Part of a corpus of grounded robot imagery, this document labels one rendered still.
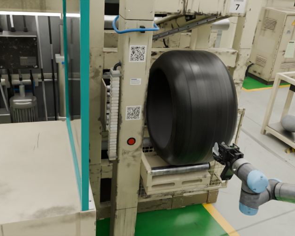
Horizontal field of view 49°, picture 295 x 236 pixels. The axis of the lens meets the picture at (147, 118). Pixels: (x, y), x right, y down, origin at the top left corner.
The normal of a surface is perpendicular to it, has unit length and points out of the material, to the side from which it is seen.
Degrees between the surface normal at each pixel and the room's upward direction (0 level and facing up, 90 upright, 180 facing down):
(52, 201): 0
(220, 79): 39
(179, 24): 90
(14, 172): 0
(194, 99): 59
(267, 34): 90
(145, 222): 0
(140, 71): 90
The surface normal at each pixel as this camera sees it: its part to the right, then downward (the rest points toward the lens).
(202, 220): 0.08, -0.89
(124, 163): 0.28, 0.45
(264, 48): -0.90, 0.13
